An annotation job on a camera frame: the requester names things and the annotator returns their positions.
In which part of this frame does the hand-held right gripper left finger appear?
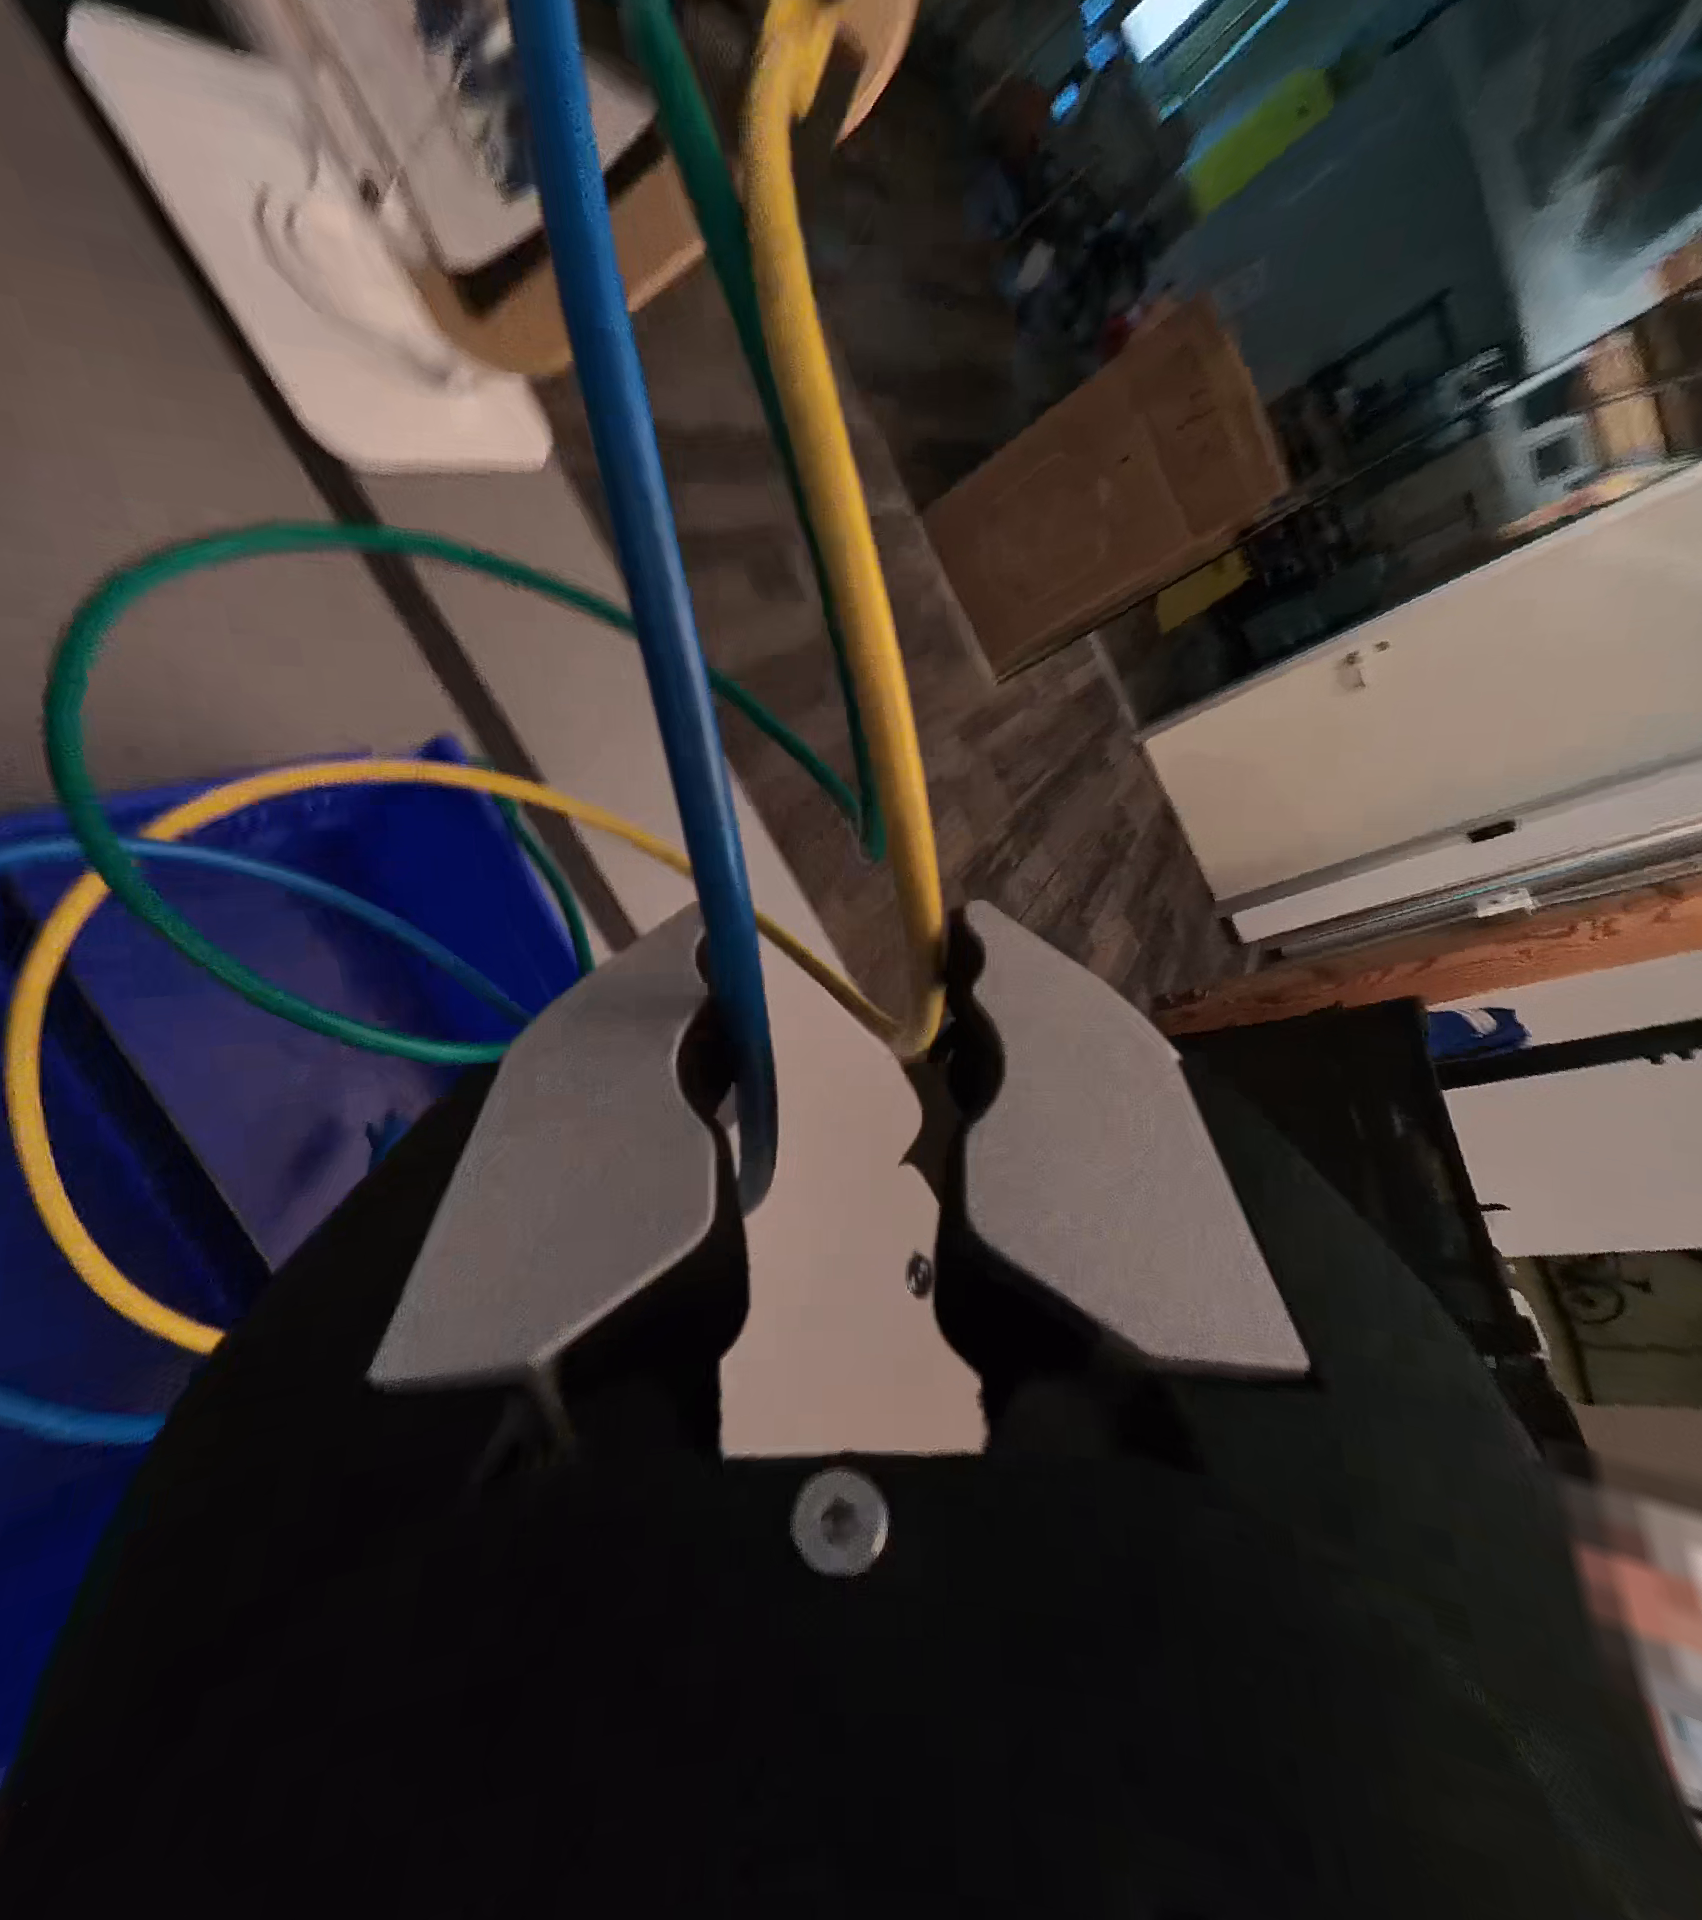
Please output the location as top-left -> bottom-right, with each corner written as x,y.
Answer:
368,901 -> 753,1390

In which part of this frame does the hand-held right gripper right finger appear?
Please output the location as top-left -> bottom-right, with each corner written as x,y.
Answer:
910,901 -> 1311,1416

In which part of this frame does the blue plastic bin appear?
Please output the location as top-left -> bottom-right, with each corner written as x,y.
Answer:
0,732 -> 602,1870

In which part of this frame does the blue ethernet cable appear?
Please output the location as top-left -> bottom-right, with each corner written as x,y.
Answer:
0,0 -> 783,1450

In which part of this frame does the green ethernet cable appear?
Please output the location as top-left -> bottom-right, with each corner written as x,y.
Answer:
44,0 -> 890,1068

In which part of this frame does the yellow ethernet cable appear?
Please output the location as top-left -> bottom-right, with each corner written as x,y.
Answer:
4,0 -> 951,1361

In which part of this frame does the black bag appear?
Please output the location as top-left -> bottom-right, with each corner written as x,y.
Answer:
1179,996 -> 1597,1450

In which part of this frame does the white door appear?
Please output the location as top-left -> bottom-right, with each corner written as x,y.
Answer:
1141,450 -> 1702,951

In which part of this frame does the brown cardboard box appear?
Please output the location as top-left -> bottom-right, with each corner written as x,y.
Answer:
922,296 -> 1293,680

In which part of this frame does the white round pad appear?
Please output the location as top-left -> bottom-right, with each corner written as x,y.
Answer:
63,0 -> 557,478

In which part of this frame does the wooden support post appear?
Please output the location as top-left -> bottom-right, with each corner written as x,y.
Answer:
1163,855 -> 1702,1040

